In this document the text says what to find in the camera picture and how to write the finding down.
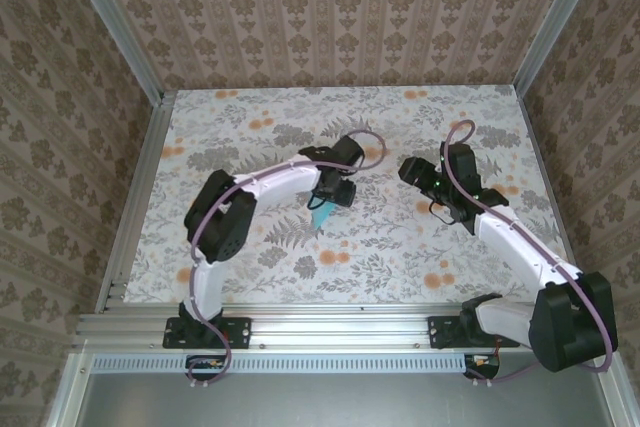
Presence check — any floral patterned table cover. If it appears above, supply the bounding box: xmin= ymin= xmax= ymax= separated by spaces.
xmin=122 ymin=88 xmax=584 ymax=306

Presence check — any slotted grey cable duct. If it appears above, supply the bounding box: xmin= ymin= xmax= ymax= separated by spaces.
xmin=92 ymin=352 xmax=471 ymax=374

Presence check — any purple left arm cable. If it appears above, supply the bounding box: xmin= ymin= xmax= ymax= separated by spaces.
xmin=187 ymin=129 xmax=389 ymax=388

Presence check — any grey metal panel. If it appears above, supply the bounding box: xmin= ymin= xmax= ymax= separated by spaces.
xmin=74 ymin=352 xmax=624 ymax=427

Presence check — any aluminium cross beam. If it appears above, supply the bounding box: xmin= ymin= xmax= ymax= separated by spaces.
xmin=72 ymin=310 xmax=619 ymax=351

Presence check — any light blue paper sheet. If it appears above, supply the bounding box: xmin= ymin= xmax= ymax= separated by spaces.
xmin=308 ymin=196 xmax=337 ymax=233

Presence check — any aluminium lower frame rail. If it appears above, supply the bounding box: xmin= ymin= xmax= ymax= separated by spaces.
xmin=45 ymin=351 xmax=94 ymax=427
xmin=592 ymin=350 xmax=640 ymax=427

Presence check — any aluminium table side rail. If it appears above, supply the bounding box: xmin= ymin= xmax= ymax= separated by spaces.
xmin=516 ymin=88 xmax=592 ymax=312
xmin=93 ymin=90 xmax=177 ymax=313

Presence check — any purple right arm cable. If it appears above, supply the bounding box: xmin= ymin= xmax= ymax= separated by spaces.
xmin=442 ymin=119 xmax=617 ymax=388

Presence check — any black connector board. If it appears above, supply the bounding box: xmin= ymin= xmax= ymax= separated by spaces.
xmin=184 ymin=354 xmax=235 ymax=382
xmin=462 ymin=352 xmax=502 ymax=379

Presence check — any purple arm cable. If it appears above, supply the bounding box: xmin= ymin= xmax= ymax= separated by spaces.
xmin=187 ymin=129 xmax=389 ymax=388
xmin=442 ymin=119 xmax=617 ymax=388

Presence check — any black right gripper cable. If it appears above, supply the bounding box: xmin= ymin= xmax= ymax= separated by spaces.
xmin=429 ymin=199 xmax=459 ymax=226

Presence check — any aluminium corner post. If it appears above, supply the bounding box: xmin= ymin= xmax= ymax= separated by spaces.
xmin=58 ymin=0 xmax=167 ymax=104
xmin=511 ymin=0 xmax=612 ymax=98

